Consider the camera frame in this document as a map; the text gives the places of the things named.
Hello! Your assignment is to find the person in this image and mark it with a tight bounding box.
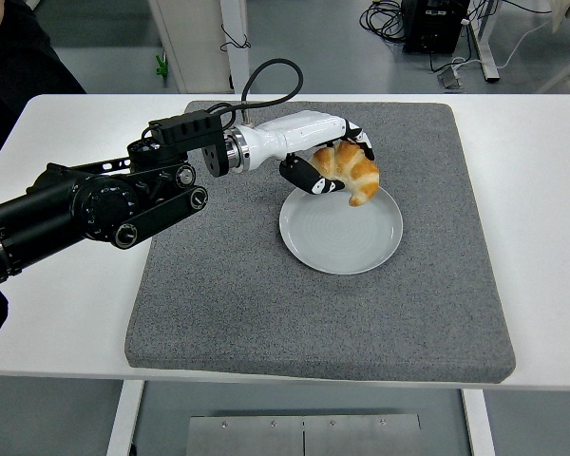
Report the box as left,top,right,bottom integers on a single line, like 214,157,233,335
0,0,87,153

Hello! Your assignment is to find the grey felt mat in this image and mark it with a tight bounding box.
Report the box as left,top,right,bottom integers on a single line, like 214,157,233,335
124,99,517,385

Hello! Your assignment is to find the grey round plate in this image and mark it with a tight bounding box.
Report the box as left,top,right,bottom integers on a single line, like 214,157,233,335
278,184,404,276

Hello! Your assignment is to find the grey metal plate with screws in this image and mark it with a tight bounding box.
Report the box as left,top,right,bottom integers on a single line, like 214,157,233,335
184,413,424,456

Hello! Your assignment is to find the thin black cable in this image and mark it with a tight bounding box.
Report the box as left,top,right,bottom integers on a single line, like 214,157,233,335
219,23,253,52

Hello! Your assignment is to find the white desk leg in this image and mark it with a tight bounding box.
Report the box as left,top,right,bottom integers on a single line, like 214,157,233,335
469,0,501,85

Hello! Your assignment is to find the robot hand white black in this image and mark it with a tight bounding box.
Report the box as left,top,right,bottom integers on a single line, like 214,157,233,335
237,109,379,197

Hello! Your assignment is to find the black computer case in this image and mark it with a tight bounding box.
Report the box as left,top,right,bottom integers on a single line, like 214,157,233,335
402,0,471,54

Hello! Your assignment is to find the white cable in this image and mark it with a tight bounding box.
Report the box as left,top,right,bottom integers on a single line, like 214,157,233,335
448,18,552,71

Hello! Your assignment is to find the white post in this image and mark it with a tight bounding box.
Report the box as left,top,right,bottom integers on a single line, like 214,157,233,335
219,0,252,95

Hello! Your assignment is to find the black cable bundle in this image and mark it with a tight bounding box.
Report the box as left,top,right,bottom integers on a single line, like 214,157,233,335
359,0,408,45

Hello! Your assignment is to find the white table leg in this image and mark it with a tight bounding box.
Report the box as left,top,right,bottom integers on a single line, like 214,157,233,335
460,388,496,456
104,379,146,456

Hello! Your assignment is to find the white cabinet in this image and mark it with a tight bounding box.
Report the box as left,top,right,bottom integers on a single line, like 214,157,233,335
146,0,234,94

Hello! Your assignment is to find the croissant bread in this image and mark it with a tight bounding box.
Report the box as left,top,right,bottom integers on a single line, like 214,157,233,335
311,140,381,208

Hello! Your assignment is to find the white curved chair leg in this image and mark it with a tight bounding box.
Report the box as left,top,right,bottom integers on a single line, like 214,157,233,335
536,0,570,95

